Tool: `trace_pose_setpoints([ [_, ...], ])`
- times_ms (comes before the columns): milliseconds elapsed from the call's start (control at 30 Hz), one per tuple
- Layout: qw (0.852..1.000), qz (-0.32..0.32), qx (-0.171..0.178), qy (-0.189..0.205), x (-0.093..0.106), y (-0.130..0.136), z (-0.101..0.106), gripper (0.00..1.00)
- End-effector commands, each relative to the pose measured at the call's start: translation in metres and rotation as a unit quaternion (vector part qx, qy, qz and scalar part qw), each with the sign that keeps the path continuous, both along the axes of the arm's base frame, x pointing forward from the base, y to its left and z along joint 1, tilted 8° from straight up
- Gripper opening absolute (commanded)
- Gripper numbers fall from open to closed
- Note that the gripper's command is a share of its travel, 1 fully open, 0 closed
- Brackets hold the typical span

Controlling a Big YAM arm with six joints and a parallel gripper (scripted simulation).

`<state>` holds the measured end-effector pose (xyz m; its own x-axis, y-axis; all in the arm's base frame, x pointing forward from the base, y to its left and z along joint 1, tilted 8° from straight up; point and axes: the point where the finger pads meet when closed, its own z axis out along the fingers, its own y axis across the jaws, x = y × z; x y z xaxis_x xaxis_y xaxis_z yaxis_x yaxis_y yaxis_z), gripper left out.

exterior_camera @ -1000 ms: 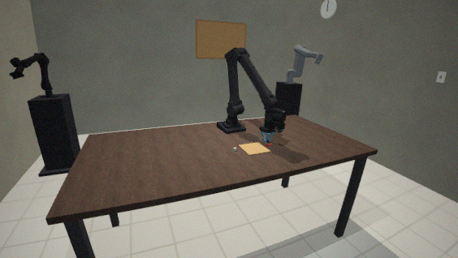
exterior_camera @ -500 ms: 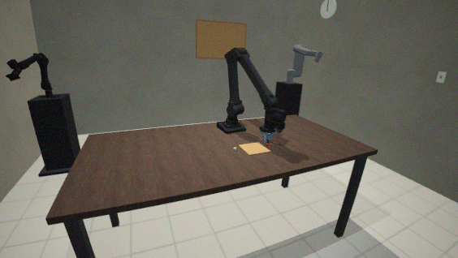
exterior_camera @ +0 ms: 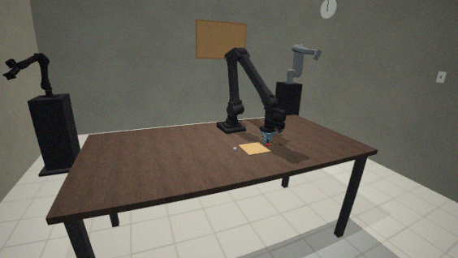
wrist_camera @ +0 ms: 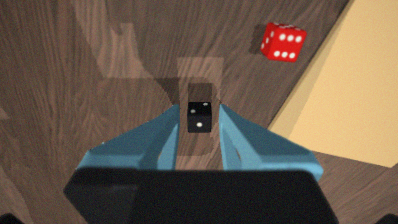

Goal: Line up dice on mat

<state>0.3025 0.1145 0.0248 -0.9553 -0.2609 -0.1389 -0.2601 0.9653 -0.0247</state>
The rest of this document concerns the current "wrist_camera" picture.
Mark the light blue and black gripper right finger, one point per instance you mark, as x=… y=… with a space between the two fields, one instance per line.
x=260 y=148

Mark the tan flat mat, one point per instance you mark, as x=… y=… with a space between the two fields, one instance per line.
x=346 y=102

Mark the red die with white pips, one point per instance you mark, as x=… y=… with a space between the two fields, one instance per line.
x=282 y=42

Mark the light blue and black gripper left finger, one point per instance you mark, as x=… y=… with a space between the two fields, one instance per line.
x=141 y=146

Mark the black die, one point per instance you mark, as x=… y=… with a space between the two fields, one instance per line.
x=199 y=117

